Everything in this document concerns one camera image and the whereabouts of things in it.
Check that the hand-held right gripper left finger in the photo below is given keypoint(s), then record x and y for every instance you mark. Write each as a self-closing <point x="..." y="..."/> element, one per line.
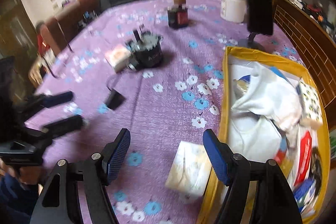
<point x="118" y="153"/>

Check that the small black capacitor box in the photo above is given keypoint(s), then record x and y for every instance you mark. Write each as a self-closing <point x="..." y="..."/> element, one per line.
<point x="114" y="100"/>

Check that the clear packet with red strip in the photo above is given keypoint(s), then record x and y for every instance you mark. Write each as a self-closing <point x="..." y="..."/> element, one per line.
<point x="304" y="155"/>

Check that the green printed tissue pack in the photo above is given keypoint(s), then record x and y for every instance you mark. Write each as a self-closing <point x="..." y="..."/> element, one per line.
<point x="311" y="100"/>

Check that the orange plastic bag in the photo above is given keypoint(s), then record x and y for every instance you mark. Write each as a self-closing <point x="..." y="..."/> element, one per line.
<point x="282" y="155"/>

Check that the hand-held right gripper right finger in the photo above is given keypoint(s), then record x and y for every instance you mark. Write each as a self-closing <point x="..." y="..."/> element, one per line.
<point x="215" y="158"/>

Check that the person's left hand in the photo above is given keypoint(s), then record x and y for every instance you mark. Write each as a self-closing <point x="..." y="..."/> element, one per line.
<point x="23" y="174"/>

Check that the black phone stand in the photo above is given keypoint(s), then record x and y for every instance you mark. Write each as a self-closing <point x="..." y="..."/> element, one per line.
<point x="250" y="44"/>

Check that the pale yellow tissue pack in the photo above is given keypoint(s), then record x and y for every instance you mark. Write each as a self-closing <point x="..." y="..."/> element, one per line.
<point x="189" y="169"/>

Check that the wooden brick pattern cabinet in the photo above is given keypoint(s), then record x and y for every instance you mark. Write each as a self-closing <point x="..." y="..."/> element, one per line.
<point x="302" y="37"/>

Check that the person's left forearm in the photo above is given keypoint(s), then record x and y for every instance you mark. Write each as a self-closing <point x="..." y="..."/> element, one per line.
<point x="13" y="200"/>

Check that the black cylindrical motor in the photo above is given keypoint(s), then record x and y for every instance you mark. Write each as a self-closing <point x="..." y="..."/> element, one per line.
<point x="149" y="53"/>

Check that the wooden door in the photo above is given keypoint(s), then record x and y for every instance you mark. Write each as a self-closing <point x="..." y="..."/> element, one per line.
<point x="13" y="24"/>

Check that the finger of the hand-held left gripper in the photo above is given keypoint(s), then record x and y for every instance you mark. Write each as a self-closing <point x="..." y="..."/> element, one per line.
<point x="65" y="124"/>
<point x="59" y="97"/>

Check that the white plastic jar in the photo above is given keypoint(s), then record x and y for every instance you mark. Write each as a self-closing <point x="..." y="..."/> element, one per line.
<point x="233" y="6"/>

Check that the small pink tissue pack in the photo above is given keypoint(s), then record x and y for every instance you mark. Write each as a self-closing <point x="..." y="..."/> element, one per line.
<point x="118" y="57"/>

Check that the black smartphone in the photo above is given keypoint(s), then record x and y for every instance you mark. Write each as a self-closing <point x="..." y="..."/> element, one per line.
<point x="258" y="1"/>

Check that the white cloth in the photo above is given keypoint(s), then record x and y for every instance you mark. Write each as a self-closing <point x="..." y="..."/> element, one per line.
<point x="265" y="98"/>

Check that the grey bundle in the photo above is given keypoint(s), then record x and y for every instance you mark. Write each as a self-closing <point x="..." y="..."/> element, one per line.
<point x="241" y="85"/>

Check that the blue and red packet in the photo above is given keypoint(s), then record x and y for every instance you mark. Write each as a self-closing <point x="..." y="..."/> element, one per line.
<point x="278" y="72"/>

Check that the clutter of tools and bottles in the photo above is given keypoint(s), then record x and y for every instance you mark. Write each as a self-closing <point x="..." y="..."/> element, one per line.
<point x="317" y="10"/>

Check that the yellow shallow tray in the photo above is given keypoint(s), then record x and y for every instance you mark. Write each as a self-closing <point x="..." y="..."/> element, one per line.
<point x="225" y="98"/>

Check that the brown upholstered chair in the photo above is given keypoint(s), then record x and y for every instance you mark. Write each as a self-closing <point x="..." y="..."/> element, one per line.
<point x="88" y="3"/>
<point x="65" y="23"/>

